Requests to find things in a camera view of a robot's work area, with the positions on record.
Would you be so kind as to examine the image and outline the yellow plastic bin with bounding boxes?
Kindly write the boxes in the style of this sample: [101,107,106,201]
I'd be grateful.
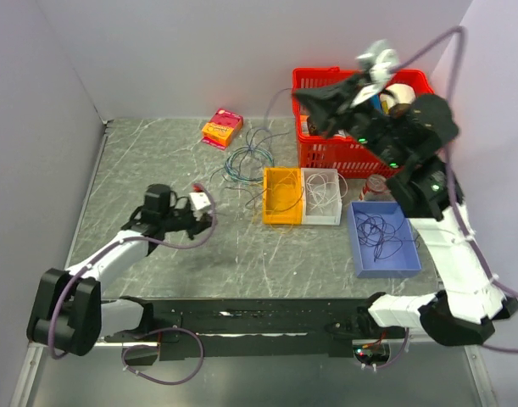
[262,167,304,226]

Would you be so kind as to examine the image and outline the purple wires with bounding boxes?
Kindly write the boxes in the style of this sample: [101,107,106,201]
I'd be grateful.
[211,86,306,213]

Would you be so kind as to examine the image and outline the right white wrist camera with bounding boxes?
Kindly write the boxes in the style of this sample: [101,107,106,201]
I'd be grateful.
[352,39,399,107]

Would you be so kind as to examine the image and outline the red plastic shopping basket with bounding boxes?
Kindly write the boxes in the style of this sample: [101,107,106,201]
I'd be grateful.
[292,65,436,180]

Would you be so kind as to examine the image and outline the yellow wire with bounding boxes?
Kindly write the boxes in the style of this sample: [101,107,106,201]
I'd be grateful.
[252,169,306,234]

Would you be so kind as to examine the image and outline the dark single wire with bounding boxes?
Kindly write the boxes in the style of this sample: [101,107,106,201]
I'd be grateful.
[354,211,421,262]

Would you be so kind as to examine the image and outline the pink orange small box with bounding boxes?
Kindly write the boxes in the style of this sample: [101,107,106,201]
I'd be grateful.
[202,109,243,150]

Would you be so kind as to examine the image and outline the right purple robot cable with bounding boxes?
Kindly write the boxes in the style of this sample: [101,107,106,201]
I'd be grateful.
[389,25,518,354]

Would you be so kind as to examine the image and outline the white wire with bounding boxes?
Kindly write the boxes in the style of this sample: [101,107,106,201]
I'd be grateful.
[305,169,349,215]

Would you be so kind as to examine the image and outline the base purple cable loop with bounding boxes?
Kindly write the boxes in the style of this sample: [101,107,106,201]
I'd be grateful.
[121,326,205,386]

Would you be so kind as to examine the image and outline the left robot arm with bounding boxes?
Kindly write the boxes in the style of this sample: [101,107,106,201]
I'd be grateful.
[26,184,217,360]

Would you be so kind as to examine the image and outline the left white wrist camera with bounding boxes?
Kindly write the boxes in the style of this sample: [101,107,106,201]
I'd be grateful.
[189,192,211,212]

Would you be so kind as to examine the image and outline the red soda can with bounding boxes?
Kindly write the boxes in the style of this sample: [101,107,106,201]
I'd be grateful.
[359,174,393,202]

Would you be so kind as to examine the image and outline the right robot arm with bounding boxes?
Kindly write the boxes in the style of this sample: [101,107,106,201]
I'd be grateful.
[292,74,518,347]

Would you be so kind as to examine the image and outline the aluminium rail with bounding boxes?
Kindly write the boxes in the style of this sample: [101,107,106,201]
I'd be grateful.
[27,330,478,348]

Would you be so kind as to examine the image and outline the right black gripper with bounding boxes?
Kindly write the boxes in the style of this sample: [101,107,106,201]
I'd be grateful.
[294,70,414,171]

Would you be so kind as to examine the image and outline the white plastic bin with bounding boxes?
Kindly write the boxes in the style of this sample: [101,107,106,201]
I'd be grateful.
[300,168,343,226]

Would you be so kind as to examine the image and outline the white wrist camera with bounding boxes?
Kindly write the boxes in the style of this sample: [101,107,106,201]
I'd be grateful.
[189,192,211,212]
[352,39,399,107]

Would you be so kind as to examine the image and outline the white paper roll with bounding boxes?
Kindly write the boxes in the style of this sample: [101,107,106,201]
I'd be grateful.
[380,83,416,109]

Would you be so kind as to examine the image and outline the blue plastic tray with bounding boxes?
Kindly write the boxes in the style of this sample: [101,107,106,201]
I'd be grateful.
[348,201,422,279]

